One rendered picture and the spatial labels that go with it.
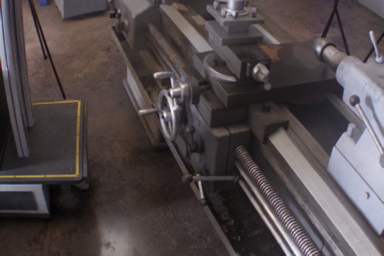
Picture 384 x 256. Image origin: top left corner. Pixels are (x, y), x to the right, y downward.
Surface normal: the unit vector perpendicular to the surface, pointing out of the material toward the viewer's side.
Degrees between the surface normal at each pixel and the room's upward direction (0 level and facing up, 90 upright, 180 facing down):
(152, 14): 90
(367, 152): 66
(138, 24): 90
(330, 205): 36
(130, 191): 0
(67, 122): 0
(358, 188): 90
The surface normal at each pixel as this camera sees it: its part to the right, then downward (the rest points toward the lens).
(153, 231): 0.05, -0.83
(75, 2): 0.45, 0.52
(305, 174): -0.50, -0.58
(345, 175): -0.93, 0.16
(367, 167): -0.79, -0.25
